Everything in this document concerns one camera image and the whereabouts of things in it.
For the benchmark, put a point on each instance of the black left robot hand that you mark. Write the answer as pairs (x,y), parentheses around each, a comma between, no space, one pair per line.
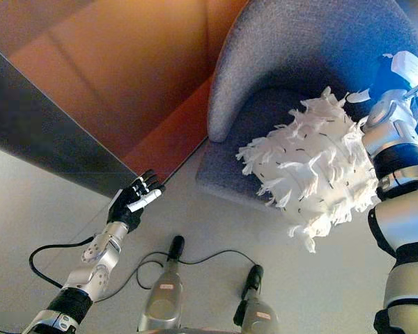
(125,208)

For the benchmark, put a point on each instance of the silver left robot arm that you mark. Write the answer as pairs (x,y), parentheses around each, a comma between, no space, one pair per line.
(94,271)

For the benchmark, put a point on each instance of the silver left robot leg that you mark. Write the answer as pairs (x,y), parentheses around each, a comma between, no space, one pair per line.
(165,292)

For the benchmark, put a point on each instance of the dark cabinet panel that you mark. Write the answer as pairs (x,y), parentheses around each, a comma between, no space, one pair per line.
(38,139)

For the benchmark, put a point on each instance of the silver right robot leg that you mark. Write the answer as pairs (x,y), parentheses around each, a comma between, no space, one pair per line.
(256,309)

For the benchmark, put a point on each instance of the white fringed pillow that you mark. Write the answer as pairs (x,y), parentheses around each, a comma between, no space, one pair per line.
(310,167)

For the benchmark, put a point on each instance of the grey fabric armchair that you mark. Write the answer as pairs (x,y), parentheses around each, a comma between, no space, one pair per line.
(264,48)

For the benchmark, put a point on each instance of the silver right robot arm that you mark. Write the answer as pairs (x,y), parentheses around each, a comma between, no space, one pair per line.
(400,195)

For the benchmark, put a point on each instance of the silver robot leg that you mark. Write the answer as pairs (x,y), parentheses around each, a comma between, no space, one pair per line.
(165,292)
(256,309)

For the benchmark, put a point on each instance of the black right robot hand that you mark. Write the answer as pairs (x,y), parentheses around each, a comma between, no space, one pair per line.
(390,78)

